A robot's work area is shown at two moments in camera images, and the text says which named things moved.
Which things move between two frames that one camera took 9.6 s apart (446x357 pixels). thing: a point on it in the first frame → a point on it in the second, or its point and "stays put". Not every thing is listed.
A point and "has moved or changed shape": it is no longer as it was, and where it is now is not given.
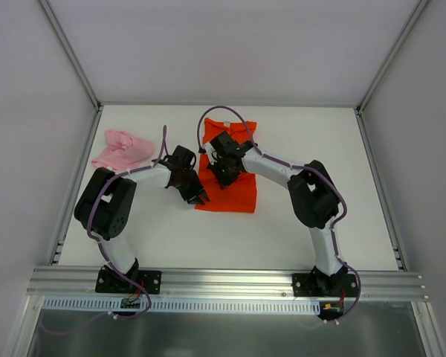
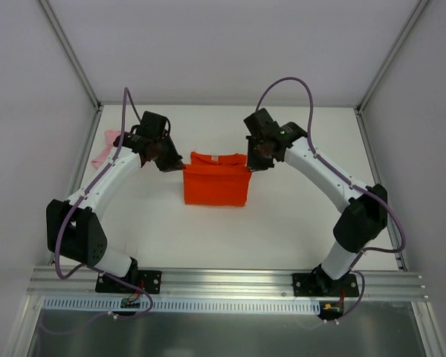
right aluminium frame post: x=416 y=13 stays put
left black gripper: x=192 y=190 → x=167 y=157
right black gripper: x=225 y=173 → x=256 y=158
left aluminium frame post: x=68 y=49 stays put
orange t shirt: x=239 y=195 has moved or changed shape
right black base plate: x=320 y=285 stays put
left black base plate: x=111 y=281 stays put
